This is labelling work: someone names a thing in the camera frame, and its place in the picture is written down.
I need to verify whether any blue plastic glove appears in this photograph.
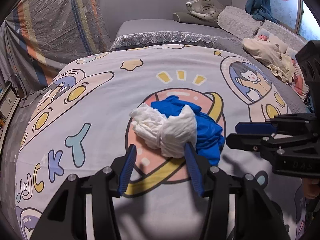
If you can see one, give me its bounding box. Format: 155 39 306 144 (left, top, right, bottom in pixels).
151 95 225 166

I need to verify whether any person's right hand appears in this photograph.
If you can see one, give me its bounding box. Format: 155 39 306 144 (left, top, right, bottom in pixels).
302 178 320 199

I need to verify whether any cartoon print bed cover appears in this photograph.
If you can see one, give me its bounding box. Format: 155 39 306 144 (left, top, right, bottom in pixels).
15 44 306 239

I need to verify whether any baby print pillow right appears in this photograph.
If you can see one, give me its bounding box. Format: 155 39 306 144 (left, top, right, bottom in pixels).
286 47 309 102

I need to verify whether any baby print pillow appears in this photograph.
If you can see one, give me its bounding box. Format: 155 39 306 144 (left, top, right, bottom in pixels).
256 27 288 53
286 47 309 102

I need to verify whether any cream crumpled blanket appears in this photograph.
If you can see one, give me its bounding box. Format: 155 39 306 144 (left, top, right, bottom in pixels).
242 38 295 84

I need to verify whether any baby print pillow left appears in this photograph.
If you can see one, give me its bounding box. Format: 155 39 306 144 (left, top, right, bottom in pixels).
256 27 288 53

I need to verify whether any grey quilted sofa bed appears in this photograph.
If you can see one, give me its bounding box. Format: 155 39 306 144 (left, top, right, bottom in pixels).
110 13 310 113

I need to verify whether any blue curtain left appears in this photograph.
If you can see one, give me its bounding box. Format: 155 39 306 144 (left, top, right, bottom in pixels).
245 0 277 23

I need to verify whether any window with frosted glass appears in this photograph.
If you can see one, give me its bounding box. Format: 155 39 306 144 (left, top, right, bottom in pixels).
270 0 319 41

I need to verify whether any grey bolster pillow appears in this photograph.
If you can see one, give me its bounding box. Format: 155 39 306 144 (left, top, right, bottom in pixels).
172 12 220 28

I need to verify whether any white tiger plush toy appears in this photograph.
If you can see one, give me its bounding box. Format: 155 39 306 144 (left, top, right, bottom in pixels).
185 0 225 22

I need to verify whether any white tv cabinet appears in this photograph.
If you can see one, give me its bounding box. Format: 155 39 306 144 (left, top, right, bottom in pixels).
1 83 20 135

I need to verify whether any striped sheet covered wardrobe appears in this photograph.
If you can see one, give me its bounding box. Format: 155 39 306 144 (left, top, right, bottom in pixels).
1 0 111 94

